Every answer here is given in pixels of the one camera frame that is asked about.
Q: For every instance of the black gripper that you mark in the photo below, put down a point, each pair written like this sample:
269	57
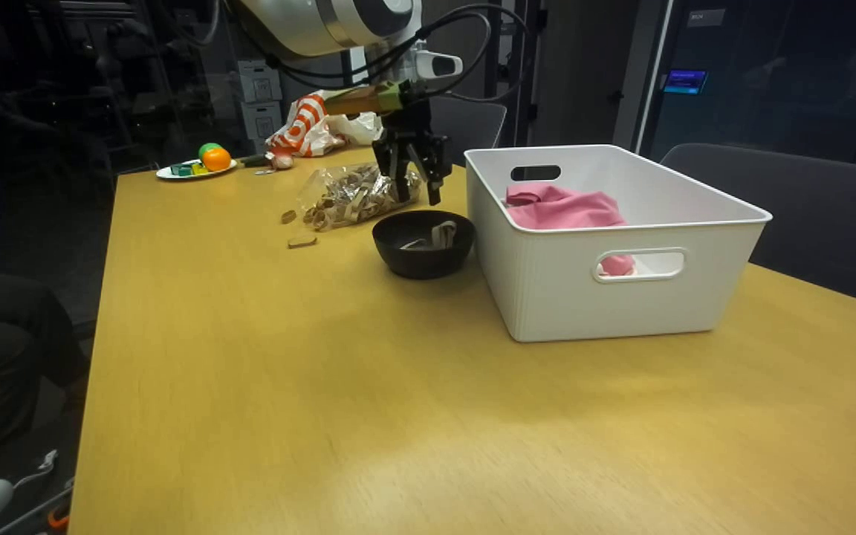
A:
409	121

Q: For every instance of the clear rubber band bag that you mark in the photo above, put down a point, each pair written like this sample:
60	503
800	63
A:
350	197

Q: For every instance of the tan rubber band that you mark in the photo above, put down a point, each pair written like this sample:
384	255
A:
302	242
289	216

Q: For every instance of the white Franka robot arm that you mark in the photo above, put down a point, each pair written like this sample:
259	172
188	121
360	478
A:
299	25

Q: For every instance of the black bowl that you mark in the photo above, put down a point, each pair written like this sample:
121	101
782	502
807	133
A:
422	266

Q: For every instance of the white orange plastic bag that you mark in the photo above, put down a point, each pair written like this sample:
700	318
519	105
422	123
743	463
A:
303	123

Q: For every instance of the grey office chair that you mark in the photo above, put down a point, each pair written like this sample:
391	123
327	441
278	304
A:
825	228
473	123

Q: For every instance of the pink cloth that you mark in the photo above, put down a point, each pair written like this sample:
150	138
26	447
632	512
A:
564	211

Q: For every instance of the orange toy fruit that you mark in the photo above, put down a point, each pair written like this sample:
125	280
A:
216	160

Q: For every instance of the white plastic bin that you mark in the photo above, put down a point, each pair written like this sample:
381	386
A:
567	298

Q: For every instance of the green toy ball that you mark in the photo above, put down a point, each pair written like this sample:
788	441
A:
207	151

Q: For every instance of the white plate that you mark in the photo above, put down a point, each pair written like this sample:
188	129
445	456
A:
177	175

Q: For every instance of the thin white window mullion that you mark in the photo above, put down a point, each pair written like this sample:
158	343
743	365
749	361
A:
651	71

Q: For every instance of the blue lit screen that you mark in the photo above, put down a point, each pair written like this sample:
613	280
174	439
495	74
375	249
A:
684	83

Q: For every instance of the black office chair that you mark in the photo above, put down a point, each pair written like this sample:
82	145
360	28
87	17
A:
2	346

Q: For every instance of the small orange floor object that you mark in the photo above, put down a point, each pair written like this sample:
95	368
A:
58	521

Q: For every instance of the tan wrist camera mount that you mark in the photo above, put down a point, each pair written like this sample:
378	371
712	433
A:
364	101

